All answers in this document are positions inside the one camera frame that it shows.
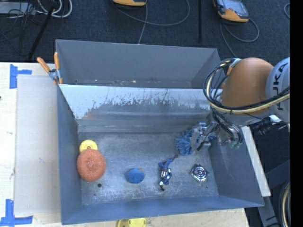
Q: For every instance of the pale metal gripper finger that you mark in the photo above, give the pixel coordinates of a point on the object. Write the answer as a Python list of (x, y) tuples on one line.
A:
[(201, 128), (198, 142)]

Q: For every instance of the grey metal bin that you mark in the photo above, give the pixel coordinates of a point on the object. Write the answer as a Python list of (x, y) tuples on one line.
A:
[(146, 150)]

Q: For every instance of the yellow round disc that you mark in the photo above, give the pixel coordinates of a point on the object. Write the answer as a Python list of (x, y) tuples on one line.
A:
[(88, 144)]

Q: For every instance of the blue round cap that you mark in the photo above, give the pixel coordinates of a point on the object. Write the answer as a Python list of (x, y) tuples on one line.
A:
[(134, 175)]

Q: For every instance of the blue fuzzy cloth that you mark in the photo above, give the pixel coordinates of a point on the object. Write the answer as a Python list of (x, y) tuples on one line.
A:
[(184, 143)]

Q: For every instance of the orange round scrubber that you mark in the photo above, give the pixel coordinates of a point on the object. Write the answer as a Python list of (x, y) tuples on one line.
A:
[(91, 165)]

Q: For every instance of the blue and white toy figure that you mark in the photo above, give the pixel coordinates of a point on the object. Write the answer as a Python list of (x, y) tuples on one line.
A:
[(165, 171)]

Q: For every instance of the silver square spiral block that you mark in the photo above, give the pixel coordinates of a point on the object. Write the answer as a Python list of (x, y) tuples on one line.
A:
[(199, 173)]

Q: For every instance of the pale flat board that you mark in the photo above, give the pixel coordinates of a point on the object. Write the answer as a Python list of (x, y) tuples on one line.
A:
[(35, 138)]

